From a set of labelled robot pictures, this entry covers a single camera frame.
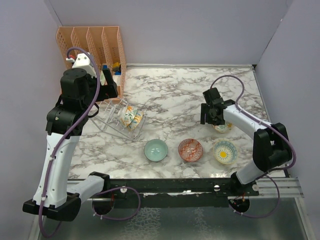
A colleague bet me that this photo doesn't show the white bowl orange flower green leaves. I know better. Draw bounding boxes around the white bowl orange flower green leaves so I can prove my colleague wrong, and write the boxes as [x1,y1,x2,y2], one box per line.
[117,105,138,127]

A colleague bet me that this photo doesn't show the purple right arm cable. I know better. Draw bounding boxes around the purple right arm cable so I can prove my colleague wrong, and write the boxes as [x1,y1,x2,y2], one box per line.
[209,74,297,218]

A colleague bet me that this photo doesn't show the white orange flower small bowl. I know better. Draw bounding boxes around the white orange flower small bowl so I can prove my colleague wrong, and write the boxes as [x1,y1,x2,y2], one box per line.
[212,122,233,134]

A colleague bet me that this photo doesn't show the white wire dish rack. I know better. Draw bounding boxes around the white wire dish rack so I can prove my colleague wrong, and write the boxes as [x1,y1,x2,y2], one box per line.
[89,97,147,142]

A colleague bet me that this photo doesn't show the white stationery box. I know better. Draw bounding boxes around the white stationery box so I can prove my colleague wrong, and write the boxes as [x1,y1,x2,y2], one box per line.
[113,75,122,87]

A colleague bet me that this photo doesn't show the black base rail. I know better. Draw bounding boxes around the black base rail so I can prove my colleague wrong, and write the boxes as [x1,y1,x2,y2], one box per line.
[95,178,259,209]

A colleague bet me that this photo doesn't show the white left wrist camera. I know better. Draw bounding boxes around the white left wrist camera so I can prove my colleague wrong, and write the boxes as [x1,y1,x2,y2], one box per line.
[65,53,97,77]

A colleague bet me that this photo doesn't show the yellow grey eraser block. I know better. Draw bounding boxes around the yellow grey eraser block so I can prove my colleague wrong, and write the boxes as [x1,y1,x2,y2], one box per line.
[112,62,121,72]

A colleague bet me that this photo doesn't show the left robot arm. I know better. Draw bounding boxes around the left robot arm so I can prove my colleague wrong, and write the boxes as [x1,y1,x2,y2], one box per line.
[22,68,118,222]

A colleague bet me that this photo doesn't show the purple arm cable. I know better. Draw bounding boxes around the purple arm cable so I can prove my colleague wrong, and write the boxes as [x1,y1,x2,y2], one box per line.
[209,74,297,218]
[37,46,101,238]

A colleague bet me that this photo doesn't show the peach plastic file organizer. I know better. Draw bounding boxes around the peach plastic file organizer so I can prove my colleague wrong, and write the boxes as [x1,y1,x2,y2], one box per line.
[56,26,127,98]

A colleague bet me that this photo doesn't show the yellow sun pattern bowl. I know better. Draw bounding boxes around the yellow sun pattern bowl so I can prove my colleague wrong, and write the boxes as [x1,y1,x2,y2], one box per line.
[213,140,238,165]

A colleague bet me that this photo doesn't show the red patterned ceramic bowl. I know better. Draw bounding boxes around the red patterned ceramic bowl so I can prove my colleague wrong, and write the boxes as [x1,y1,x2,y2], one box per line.
[178,138,204,163]

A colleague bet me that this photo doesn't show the light teal ceramic bowl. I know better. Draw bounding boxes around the light teal ceramic bowl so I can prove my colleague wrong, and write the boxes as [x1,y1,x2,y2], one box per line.
[144,139,168,163]

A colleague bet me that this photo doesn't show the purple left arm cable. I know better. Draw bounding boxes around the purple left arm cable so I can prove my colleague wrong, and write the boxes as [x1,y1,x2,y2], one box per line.
[37,46,101,238]

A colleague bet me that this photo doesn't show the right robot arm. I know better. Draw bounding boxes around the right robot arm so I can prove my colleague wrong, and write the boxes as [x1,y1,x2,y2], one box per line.
[200,87,294,196]

